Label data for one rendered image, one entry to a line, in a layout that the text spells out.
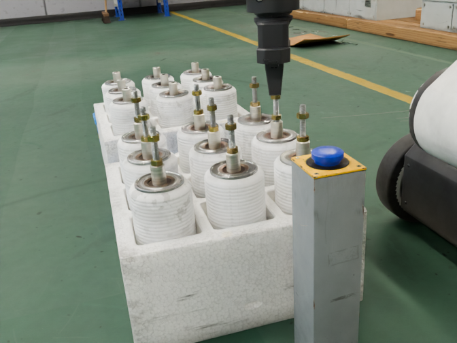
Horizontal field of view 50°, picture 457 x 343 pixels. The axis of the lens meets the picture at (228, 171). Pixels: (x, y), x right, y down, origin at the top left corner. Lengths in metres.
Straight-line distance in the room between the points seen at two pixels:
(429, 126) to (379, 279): 0.32
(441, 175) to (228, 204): 0.41
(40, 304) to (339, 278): 0.56
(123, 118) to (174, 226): 0.55
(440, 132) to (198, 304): 0.44
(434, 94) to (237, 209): 0.33
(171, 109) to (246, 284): 0.60
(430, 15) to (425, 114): 2.76
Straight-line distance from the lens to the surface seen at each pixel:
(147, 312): 0.78
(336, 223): 0.63
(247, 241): 0.75
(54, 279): 1.06
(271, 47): 0.83
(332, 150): 0.63
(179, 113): 1.26
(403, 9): 4.17
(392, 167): 1.07
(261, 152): 0.89
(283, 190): 0.80
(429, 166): 1.00
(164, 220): 0.74
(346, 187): 0.62
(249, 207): 0.76
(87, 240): 1.16
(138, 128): 0.96
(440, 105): 0.77
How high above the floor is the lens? 0.55
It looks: 23 degrees down
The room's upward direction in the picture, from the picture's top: 4 degrees counter-clockwise
